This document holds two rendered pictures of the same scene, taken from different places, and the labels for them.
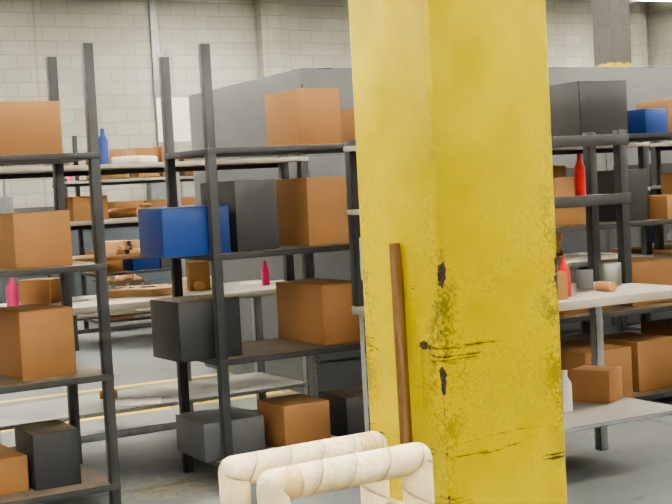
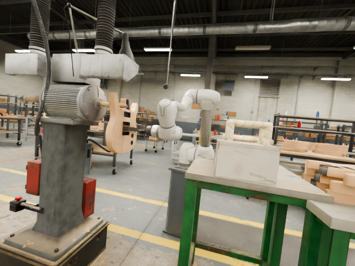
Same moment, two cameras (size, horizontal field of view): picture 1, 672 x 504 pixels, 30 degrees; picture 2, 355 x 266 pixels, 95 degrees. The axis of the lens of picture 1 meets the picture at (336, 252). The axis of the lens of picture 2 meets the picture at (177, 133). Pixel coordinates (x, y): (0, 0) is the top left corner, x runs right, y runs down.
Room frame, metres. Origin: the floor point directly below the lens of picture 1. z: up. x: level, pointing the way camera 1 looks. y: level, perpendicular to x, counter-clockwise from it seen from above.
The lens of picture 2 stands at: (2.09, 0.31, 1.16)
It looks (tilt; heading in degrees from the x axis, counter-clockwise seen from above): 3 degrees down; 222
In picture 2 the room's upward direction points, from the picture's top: 6 degrees clockwise
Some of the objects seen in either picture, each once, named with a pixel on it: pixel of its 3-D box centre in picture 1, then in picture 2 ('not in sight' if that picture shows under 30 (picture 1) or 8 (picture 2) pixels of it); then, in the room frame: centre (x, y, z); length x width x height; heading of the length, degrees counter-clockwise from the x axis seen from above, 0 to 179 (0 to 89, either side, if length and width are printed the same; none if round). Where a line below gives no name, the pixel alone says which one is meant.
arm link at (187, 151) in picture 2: not in sight; (187, 152); (0.70, -0.77, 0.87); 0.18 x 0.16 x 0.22; 113
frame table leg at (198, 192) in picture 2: not in sight; (195, 212); (0.98, -0.41, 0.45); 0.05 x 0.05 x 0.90; 29
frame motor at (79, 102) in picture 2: not in sight; (76, 102); (1.71, -1.07, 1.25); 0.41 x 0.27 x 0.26; 119
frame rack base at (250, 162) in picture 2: not in sight; (243, 159); (1.26, 0.02, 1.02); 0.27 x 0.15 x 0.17; 122
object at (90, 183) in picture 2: not in sight; (79, 192); (1.60, -1.20, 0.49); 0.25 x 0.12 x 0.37; 119
